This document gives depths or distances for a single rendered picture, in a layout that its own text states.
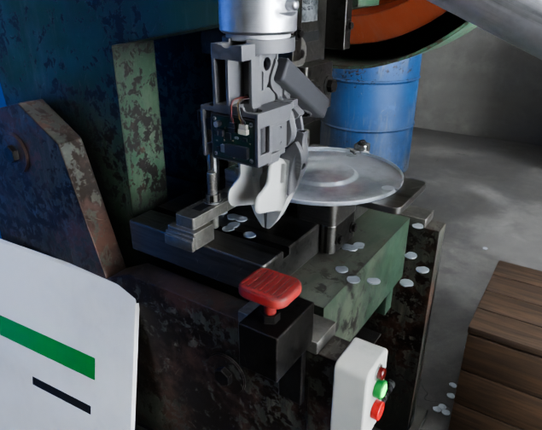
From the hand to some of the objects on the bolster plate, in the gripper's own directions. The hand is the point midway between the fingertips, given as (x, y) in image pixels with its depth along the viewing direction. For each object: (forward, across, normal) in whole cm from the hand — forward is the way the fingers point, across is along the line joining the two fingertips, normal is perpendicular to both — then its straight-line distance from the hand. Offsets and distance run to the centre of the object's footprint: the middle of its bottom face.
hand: (270, 214), depth 59 cm
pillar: (+12, -30, +24) cm, 40 cm away
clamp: (+15, -23, +15) cm, 32 cm away
